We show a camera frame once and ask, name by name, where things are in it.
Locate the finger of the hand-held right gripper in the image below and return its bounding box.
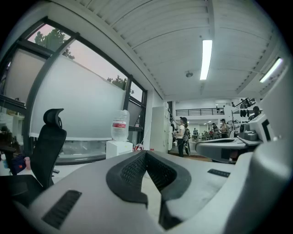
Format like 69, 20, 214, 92
195, 141, 244, 163
201, 136, 262, 147

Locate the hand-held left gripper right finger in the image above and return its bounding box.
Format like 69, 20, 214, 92
146, 150, 238, 234

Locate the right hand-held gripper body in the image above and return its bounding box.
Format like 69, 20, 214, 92
238, 113, 278, 144

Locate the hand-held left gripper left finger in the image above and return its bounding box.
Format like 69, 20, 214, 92
13, 150, 161, 234

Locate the white water dispenser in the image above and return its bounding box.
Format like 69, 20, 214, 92
105, 140, 134, 160

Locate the white locker cabinet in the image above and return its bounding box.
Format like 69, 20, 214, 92
150, 106, 173, 154

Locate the black balcony railing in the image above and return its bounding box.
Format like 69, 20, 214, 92
175, 107, 225, 117

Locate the long ceiling light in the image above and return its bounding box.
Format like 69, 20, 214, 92
199, 39, 213, 81
259, 57, 284, 83

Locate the black office chair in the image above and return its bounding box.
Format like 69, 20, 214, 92
0, 108, 67, 207

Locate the dark blue bag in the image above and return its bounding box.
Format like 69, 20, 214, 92
11, 154, 26, 176

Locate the grey roller blind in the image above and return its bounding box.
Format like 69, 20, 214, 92
127, 100, 144, 128
4, 48, 48, 104

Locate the large white roller blind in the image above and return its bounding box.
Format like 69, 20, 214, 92
29, 54, 127, 142

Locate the black window frame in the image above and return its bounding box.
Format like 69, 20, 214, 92
0, 18, 149, 165

